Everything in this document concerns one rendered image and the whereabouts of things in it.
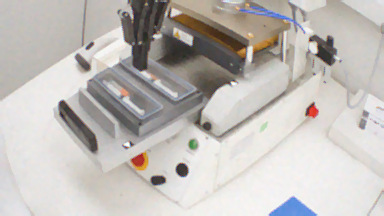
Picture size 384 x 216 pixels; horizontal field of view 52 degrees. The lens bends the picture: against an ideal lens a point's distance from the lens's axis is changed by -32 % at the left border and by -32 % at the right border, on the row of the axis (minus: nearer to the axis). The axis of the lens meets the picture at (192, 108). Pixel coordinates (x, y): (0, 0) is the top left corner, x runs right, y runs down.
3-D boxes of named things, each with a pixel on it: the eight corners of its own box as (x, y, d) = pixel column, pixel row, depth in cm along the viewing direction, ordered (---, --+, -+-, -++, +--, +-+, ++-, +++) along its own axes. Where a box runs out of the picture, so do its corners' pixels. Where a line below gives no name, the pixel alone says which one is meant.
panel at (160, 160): (99, 137, 134) (120, 71, 128) (179, 205, 118) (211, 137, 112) (94, 137, 132) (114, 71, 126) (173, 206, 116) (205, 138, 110)
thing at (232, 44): (218, 12, 135) (220, -14, 129) (283, 48, 124) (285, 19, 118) (169, 29, 125) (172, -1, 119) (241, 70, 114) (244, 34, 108)
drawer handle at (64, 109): (64, 111, 107) (63, 97, 105) (98, 149, 99) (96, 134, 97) (58, 115, 106) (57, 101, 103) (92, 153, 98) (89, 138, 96)
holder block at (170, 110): (139, 60, 123) (140, 51, 122) (202, 102, 113) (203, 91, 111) (86, 89, 114) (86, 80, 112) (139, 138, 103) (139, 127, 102)
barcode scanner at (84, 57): (114, 41, 171) (116, 22, 166) (128, 49, 167) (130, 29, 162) (72, 66, 159) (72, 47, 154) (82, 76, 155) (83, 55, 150)
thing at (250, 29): (226, 2, 141) (228, -30, 133) (310, 52, 124) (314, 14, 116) (159, 25, 127) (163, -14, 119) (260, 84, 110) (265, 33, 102)
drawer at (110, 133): (141, 68, 127) (143, 41, 122) (211, 116, 115) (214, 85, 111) (54, 120, 110) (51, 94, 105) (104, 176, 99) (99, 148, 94)
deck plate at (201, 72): (238, 15, 155) (238, 12, 155) (323, 68, 137) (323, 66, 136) (115, 67, 129) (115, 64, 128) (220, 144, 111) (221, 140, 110)
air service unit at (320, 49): (303, 61, 129) (306, 17, 120) (338, 88, 121) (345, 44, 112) (294, 67, 126) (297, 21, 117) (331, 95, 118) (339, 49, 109)
